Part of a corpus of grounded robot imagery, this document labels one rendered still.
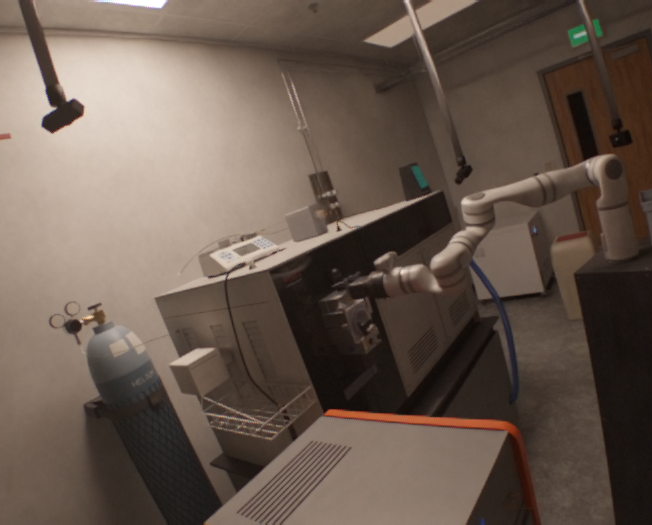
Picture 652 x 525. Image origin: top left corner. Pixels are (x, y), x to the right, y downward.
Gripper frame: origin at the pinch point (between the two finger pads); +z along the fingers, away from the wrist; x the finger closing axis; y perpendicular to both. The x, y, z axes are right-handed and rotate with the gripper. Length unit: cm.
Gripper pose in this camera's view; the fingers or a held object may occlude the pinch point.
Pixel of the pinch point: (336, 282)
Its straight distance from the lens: 119.0
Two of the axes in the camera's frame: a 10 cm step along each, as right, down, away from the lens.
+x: 5.7, -3.3, 7.5
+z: -7.5, 1.5, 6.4
